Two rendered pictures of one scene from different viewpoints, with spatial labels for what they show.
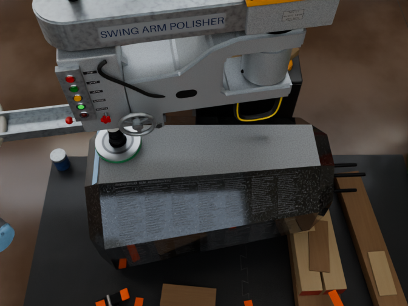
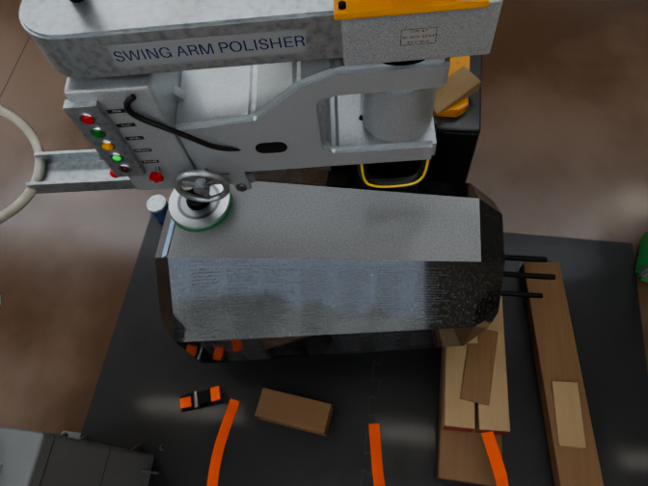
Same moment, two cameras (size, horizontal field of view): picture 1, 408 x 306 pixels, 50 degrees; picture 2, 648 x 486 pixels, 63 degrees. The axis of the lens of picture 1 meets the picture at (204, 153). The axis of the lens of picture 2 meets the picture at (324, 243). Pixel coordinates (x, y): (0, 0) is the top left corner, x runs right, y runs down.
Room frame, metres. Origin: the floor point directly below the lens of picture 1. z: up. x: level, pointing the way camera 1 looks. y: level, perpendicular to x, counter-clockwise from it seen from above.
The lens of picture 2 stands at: (0.29, -0.29, 2.37)
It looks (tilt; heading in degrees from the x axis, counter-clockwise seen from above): 63 degrees down; 19
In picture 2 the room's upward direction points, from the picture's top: 12 degrees counter-clockwise
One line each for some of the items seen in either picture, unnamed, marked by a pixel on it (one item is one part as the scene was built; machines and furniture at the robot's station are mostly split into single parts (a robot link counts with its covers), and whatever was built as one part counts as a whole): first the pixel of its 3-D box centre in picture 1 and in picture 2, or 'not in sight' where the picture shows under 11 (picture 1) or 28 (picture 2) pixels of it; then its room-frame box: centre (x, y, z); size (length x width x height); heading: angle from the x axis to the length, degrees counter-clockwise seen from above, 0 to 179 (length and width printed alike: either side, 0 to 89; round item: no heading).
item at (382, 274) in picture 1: (381, 272); (568, 414); (0.72, -1.01, 0.10); 0.25 x 0.10 x 0.01; 4
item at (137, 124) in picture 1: (136, 117); (202, 175); (1.03, 0.27, 1.18); 0.15 x 0.10 x 0.15; 100
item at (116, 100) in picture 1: (119, 75); (178, 114); (1.14, 0.33, 1.30); 0.36 x 0.22 x 0.45; 100
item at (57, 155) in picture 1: (60, 159); (160, 208); (1.48, 0.95, 0.08); 0.10 x 0.10 x 0.13
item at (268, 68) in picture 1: (266, 52); (396, 91); (1.23, -0.24, 1.32); 0.19 x 0.19 x 0.20
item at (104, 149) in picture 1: (118, 141); (199, 201); (1.12, 0.40, 0.85); 0.21 x 0.21 x 0.01
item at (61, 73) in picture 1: (77, 95); (108, 141); (1.00, 0.45, 1.35); 0.08 x 0.03 x 0.28; 100
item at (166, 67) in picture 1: (200, 70); (295, 113); (1.18, 0.02, 1.28); 0.74 x 0.23 x 0.49; 100
